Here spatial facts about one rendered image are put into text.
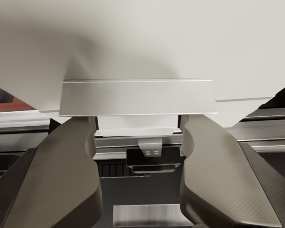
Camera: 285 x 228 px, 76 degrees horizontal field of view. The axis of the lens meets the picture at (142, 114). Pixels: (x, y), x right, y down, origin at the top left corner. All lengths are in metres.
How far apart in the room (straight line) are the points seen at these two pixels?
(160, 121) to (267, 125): 0.41
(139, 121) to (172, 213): 0.11
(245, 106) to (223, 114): 0.02
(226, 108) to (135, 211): 0.15
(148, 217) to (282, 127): 0.43
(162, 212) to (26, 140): 0.45
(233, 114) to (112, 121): 0.11
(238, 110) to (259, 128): 0.36
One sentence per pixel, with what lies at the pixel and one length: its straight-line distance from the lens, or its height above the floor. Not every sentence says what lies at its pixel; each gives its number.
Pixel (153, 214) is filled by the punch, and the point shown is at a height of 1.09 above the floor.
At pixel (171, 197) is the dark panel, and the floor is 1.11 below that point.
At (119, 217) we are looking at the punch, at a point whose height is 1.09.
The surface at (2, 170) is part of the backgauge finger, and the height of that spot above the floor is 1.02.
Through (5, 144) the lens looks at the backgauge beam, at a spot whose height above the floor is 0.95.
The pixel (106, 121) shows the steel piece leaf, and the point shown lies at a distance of 0.17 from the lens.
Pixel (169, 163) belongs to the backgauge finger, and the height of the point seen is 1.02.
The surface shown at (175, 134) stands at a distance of 0.24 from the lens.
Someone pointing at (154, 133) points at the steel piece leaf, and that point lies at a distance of 0.22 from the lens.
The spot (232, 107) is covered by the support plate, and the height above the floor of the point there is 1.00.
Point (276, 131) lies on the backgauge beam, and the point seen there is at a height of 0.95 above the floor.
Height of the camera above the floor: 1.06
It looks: 20 degrees down
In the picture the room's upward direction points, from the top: 178 degrees clockwise
